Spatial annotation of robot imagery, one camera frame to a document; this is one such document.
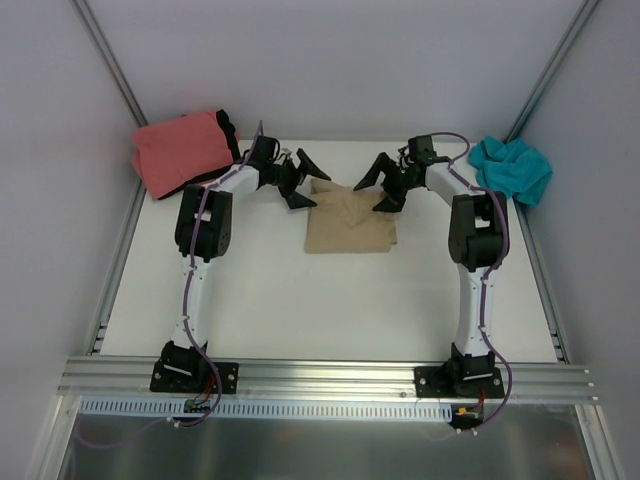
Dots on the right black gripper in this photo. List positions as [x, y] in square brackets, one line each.
[393, 181]

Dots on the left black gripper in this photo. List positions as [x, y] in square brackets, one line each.
[291, 178]

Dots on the beige t shirt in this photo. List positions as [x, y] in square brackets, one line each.
[344, 222]

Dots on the teal t shirt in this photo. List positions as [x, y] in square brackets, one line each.
[514, 168]

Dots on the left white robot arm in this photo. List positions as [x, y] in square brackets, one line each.
[203, 235]

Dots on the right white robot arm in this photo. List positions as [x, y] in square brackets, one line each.
[478, 243]

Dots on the folded black t shirt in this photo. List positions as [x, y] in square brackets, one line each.
[201, 148]

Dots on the folded pink t shirt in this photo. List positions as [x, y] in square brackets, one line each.
[147, 160]

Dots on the right corner aluminium post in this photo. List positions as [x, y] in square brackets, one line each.
[551, 69]

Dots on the corner aluminium post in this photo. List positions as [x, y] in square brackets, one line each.
[99, 39]
[551, 69]

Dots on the aluminium mounting rail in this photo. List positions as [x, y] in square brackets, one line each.
[529, 383]

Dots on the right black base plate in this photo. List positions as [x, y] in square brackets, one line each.
[434, 382]

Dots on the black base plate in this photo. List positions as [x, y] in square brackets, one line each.
[434, 382]
[220, 377]

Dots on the left corner aluminium post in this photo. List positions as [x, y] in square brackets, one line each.
[99, 39]

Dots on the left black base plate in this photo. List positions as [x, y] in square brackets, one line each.
[220, 377]

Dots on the white slotted cable duct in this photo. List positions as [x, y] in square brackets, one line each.
[412, 411]

